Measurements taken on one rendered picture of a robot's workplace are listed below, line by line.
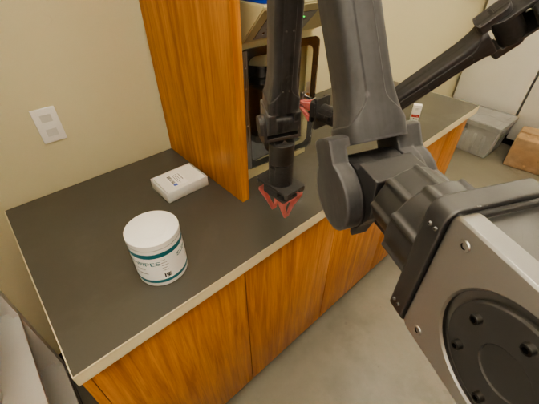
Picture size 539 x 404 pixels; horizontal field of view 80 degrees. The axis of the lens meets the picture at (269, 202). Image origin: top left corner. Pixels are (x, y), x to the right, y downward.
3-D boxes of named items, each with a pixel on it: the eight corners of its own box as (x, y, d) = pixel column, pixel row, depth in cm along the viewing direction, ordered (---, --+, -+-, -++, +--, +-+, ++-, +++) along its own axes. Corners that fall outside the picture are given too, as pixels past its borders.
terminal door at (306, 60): (246, 169, 116) (240, 50, 90) (309, 143, 130) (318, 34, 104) (247, 171, 115) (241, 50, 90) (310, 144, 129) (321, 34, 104)
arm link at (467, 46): (516, 5, 65) (530, 41, 71) (503, -8, 68) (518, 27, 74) (341, 128, 90) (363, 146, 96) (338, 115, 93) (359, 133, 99)
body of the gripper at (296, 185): (276, 172, 82) (276, 147, 77) (305, 191, 76) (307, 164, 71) (256, 183, 79) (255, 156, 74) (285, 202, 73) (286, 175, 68)
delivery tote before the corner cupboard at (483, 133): (426, 138, 338) (436, 108, 317) (445, 126, 358) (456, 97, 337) (486, 162, 303) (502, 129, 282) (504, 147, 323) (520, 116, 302)
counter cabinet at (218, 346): (99, 349, 166) (10, 220, 108) (346, 187, 271) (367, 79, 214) (162, 473, 127) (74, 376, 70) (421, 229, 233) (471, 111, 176)
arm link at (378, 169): (387, 193, 27) (443, 179, 27) (334, 136, 34) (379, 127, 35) (370, 264, 33) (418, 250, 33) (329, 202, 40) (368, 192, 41)
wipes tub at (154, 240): (130, 265, 88) (113, 225, 79) (173, 241, 95) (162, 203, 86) (152, 296, 81) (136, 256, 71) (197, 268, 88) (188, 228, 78)
